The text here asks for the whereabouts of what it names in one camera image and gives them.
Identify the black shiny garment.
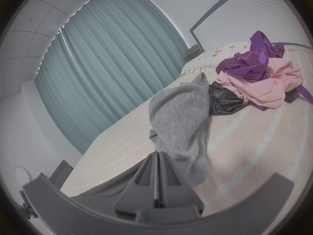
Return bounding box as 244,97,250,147
208,80,300,116

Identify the blue-green curtain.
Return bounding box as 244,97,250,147
34,33,118,157
60,0,190,122

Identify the purple garment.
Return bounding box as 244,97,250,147
215,30,313,112

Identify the black T-shirt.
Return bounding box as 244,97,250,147
84,164,148,198

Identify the white printed pillow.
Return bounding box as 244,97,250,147
180,41,252,77

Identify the grey garment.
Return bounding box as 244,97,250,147
148,73,211,188

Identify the bed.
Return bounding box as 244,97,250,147
59,0,313,220

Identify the pink garment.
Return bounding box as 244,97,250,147
217,59,304,110

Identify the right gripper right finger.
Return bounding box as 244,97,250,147
159,151,205,216

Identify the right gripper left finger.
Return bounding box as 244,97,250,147
114,151,158,216

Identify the grey bedside table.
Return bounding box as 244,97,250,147
185,44,201,61

